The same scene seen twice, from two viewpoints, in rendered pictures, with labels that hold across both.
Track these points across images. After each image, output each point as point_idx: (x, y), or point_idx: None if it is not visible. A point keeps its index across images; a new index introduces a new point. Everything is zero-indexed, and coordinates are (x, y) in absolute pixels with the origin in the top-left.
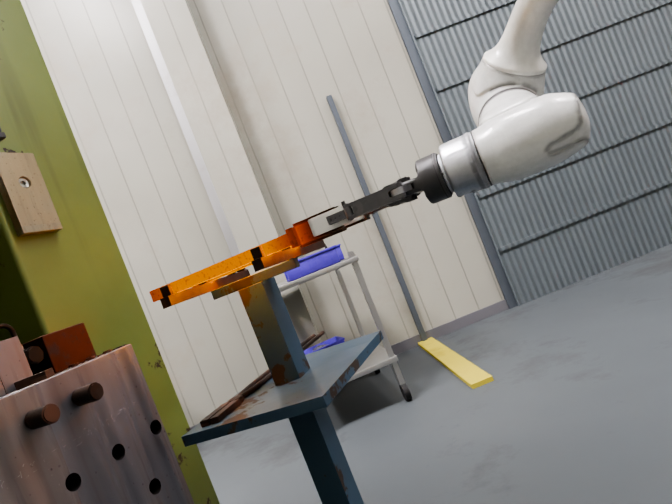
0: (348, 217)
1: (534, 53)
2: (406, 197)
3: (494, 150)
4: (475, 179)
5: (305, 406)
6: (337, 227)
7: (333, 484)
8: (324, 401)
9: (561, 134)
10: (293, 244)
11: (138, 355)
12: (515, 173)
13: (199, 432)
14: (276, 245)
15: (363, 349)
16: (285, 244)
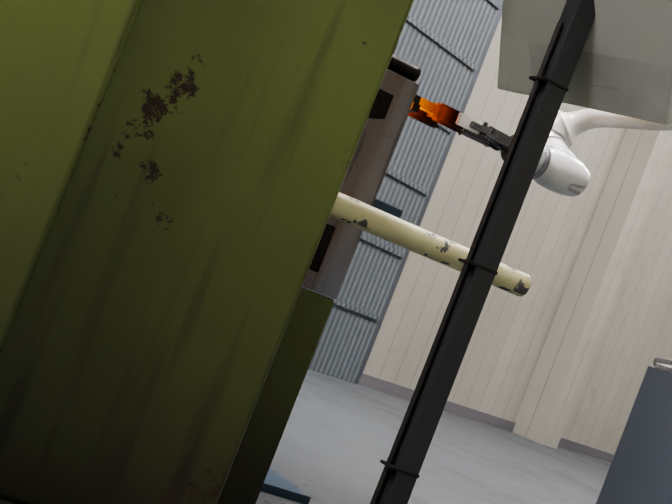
0: (488, 134)
1: (578, 134)
2: (503, 147)
3: (556, 166)
4: (537, 170)
5: (389, 208)
6: (459, 128)
7: None
8: (401, 214)
9: (579, 184)
10: (438, 115)
11: None
12: (551, 183)
13: None
14: (426, 105)
15: None
16: (431, 109)
